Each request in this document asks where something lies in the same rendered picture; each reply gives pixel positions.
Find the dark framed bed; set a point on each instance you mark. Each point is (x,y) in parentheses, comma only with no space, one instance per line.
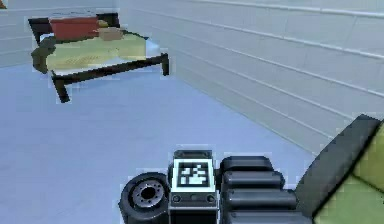
(100,71)

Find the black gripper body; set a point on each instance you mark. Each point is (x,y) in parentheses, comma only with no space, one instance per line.
(146,196)

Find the red pillow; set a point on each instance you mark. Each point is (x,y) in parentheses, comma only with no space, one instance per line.
(75,27)

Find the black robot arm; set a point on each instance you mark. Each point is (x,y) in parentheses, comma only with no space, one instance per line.
(253,191)

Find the yellow green blanket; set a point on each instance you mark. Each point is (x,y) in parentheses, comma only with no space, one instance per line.
(93,51)

